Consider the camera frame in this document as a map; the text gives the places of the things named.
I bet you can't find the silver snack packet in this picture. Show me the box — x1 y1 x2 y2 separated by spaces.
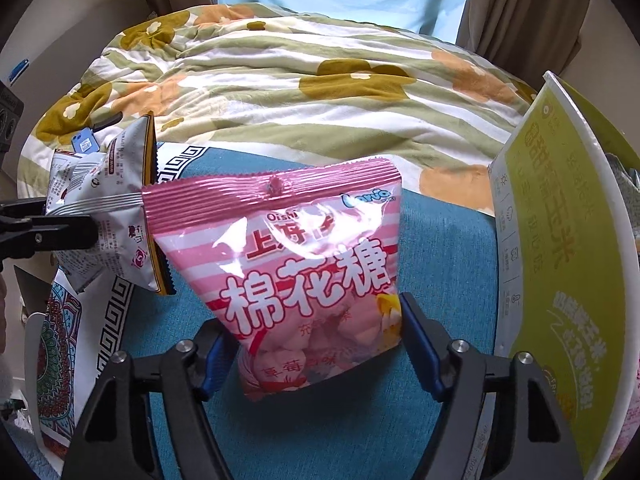
47 112 177 296

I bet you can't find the blue patterned table cloth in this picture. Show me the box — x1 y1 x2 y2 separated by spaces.
30 142 507 480

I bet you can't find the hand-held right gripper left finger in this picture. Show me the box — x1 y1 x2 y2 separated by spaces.
60 317 237 480

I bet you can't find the pink striped snack packet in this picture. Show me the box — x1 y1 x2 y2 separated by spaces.
141 157 406 402

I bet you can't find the green cardboard box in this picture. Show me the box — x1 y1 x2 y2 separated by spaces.
487 71 640 480

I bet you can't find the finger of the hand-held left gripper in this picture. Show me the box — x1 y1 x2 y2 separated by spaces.
0 199 50 221
0 212 101 262

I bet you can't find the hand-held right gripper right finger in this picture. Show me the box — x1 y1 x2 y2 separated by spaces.
400 292 585 480

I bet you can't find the black phone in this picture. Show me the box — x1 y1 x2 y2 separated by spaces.
92 112 124 132

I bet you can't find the floral striped blanket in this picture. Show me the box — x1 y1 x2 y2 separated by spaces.
17 2 540 218

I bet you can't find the grey headboard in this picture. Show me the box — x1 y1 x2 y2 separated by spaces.
0 0 153 128

